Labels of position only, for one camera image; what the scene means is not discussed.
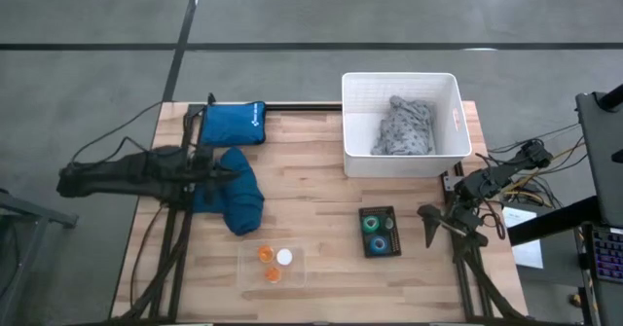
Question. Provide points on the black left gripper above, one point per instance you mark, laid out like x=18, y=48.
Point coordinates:
x=202, y=170

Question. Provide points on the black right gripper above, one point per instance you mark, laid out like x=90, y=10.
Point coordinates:
x=460, y=219

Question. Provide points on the dark green bandage roll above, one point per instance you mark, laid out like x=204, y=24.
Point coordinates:
x=389, y=224

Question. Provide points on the blue bandage roll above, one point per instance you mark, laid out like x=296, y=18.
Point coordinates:
x=373, y=244

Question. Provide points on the bright green bandage roll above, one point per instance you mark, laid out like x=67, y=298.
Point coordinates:
x=365, y=220

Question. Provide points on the orange pill bottle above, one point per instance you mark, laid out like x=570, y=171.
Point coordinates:
x=272, y=274
x=265, y=254

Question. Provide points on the grey patterned cloth gown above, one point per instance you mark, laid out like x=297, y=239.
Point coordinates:
x=406, y=126

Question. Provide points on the white bottle cap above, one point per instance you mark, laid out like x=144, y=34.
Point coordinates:
x=284, y=257

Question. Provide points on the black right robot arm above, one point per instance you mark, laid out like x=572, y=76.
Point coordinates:
x=506, y=170

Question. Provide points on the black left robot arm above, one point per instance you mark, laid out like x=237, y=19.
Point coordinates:
x=112, y=175

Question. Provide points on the small black slotted basket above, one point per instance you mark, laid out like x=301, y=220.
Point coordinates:
x=394, y=241

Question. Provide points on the white perforated plastic basket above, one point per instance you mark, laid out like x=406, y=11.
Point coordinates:
x=360, y=141

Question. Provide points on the clear plastic bin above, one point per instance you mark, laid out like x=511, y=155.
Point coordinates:
x=248, y=277

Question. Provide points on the dark blue folded garment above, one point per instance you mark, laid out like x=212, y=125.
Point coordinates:
x=243, y=206

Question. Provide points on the blue zip pouch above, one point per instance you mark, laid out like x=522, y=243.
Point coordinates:
x=236, y=124

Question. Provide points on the white paper sheet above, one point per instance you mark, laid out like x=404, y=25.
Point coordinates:
x=528, y=253

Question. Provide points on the black diagonal desk bar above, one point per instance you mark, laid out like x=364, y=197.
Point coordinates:
x=550, y=221

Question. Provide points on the small yellow floor object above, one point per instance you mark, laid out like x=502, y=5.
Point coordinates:
x=575, y=299

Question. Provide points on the backlit computer keyboard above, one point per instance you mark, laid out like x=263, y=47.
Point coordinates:
x=608, y=253

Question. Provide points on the grey metal side table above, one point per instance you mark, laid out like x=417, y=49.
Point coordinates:
x=19, y=209

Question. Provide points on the black aluminium mounting frame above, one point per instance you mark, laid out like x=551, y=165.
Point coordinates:
x=482, y=277
x=178, y=267

